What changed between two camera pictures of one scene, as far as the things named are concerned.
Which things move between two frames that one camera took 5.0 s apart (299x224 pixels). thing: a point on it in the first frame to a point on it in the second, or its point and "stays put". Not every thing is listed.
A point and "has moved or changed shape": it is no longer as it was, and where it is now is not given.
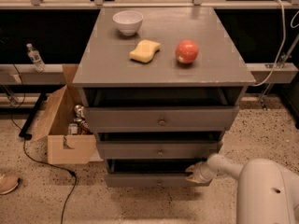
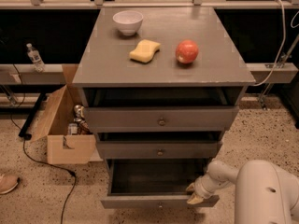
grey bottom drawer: [150, 173] has moved or changed shape
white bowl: [128, 21] stays put
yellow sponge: [144, 50] stays put
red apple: [187, 51] stays put
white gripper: [201, 173] to [202, 186]
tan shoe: [8, 182] stays put
